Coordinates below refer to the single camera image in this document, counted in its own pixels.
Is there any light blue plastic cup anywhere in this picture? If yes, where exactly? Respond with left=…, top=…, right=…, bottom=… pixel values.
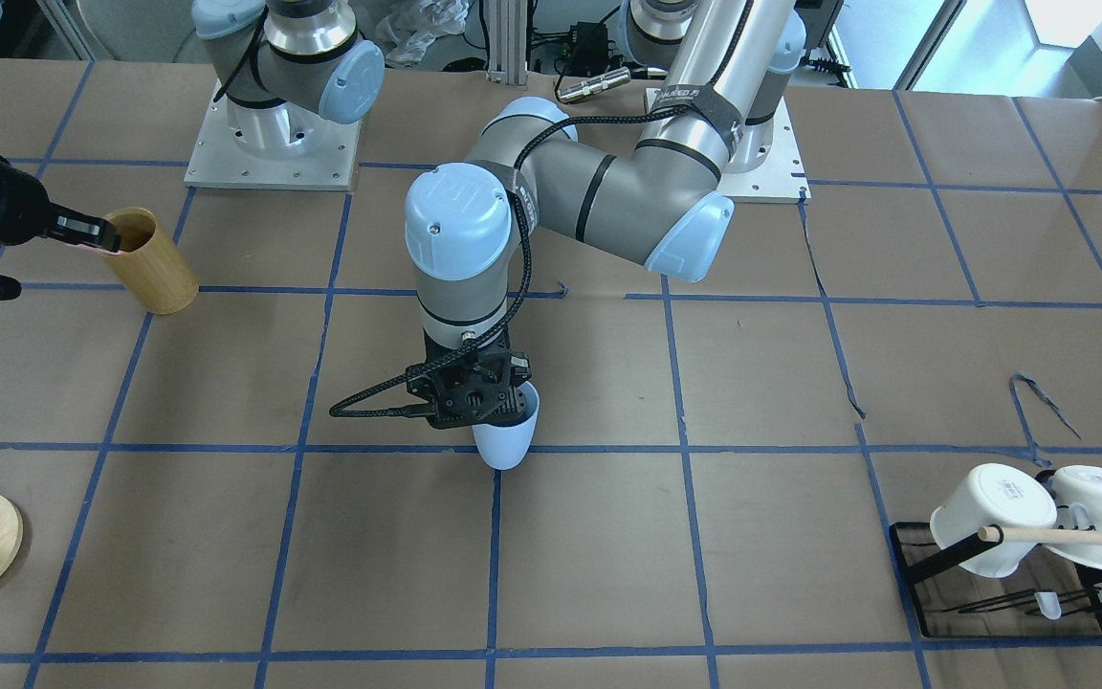
left=471, top=381, right=540, bottom=471

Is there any pink chopstick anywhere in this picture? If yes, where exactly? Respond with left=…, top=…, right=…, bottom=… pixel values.
left=69, top=245, right=121, bottom=256

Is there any bamboo cylinder holder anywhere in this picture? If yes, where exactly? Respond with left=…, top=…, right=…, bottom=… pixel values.
left=101, top=208, right=199, bottom=315

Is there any silver cylinder connector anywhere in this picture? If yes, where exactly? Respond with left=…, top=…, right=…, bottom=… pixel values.
left=557, top=66, right=631, bottom=104

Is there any wooden rack rod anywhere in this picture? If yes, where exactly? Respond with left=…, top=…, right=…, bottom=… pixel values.
left=975, top=524, right=1102, bottom=546

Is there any aluminium frame post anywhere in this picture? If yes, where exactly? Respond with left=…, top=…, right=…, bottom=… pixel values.
left=480, top=0, right=529, bottom=88

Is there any black wire cup rack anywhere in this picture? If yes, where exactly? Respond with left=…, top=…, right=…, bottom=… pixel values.
left=892, top=469, right=1102, bottom=638

